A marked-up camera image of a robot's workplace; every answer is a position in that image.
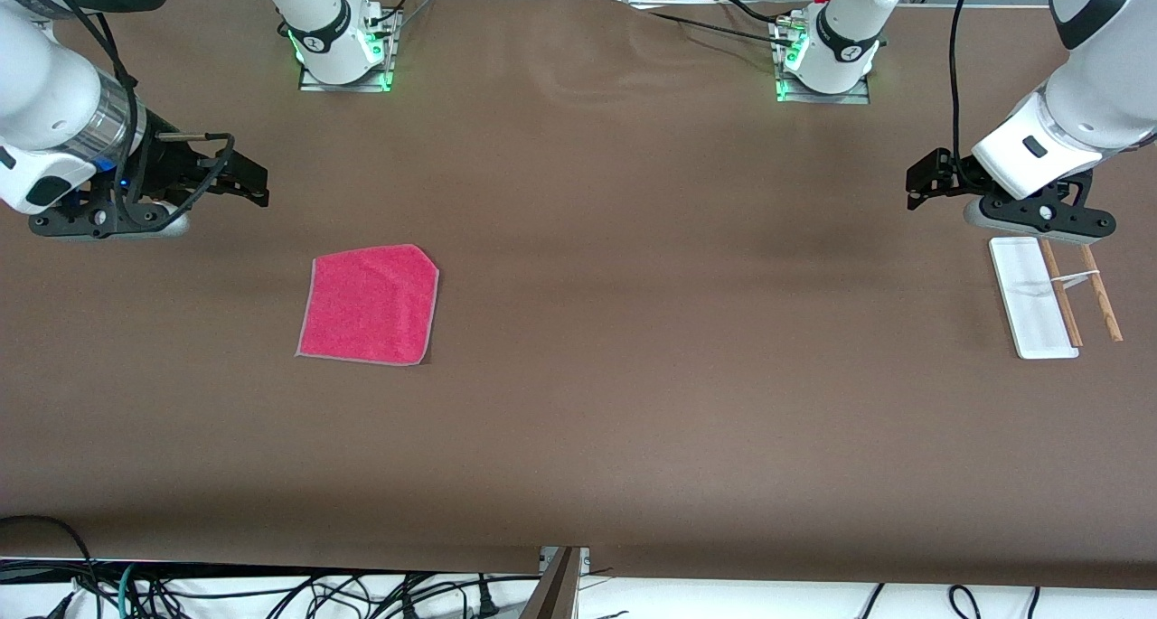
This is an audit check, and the metal table edge bracket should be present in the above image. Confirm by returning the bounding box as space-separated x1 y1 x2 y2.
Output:
539 547 592 577

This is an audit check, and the black looped floor cable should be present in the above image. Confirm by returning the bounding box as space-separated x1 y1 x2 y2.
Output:
0 514 102 619

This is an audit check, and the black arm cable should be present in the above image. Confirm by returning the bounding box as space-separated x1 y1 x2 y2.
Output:
947 0 986 197
36 0 238 238

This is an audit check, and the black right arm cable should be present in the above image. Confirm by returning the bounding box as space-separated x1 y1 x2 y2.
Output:
36 0 238 238

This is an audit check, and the pink and grey towel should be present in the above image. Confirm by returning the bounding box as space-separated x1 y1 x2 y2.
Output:
295 244 441 367

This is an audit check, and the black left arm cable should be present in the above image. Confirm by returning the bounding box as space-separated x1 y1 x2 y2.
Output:
947 0 986 197

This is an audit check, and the black floor cable bundle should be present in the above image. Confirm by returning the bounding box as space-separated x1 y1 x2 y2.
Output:
54 572 543 619

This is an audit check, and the long black table cable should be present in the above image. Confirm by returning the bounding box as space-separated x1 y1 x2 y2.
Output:
624 0 801 51

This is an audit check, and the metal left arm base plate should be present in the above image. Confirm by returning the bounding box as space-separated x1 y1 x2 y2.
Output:
771 15 872 106

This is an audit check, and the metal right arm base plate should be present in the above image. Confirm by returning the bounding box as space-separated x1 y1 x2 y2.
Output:
297 6 400 94

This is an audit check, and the white rack base plate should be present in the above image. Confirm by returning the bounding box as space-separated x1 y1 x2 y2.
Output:
988 237 1080 361

